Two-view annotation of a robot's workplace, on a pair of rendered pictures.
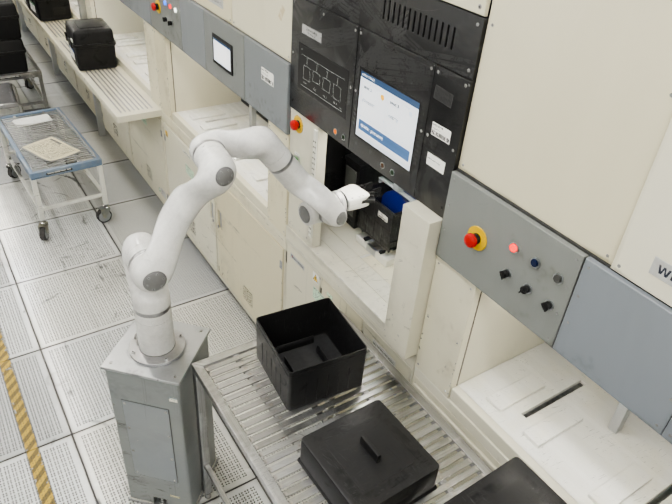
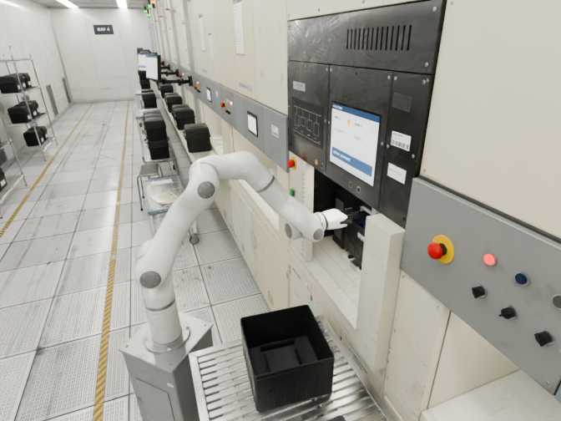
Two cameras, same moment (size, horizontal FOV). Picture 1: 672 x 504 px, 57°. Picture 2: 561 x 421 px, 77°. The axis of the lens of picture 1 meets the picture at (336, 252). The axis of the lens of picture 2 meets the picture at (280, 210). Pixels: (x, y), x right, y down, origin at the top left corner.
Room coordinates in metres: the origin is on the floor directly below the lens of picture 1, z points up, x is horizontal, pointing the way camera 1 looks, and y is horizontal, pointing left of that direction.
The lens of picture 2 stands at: (0.59, -0.19, 1.88)
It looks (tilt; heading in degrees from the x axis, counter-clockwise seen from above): 26 degrees down; 16
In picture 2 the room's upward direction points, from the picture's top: 1 degrees counter-clockwise
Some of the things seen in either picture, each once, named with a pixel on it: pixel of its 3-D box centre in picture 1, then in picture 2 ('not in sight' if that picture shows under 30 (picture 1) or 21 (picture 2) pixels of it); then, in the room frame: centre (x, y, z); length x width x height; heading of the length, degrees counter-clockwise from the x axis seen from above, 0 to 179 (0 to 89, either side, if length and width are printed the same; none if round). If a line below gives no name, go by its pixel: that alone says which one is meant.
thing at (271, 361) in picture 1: (309, 351); (285, 353); (1.50, 0.06, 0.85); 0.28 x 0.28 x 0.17; 31
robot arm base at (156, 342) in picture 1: (155, 326); (164, 318); (1.54, 0.59, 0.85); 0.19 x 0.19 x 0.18
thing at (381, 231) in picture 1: (396, 207); (374, 231); (2.12, -0.22, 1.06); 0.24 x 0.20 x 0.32; 36
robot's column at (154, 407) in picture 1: (167, 418); (179, 395); (1.54, 0.59, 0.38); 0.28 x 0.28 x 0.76; 81
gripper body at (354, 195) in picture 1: (350, 197); (331, 219); (1.94, -0.03, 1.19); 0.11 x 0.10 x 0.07; 133
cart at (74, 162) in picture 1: (55, 167); (170, 210); (3.63, 1.91, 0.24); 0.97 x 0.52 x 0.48; 38
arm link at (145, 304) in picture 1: (146, 271); (155, 271); (1.57, 0.60, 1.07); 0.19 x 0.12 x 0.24; 30
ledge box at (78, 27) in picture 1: (90, 43); (197, 137); (4.10, 1.74, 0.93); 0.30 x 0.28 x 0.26; 33
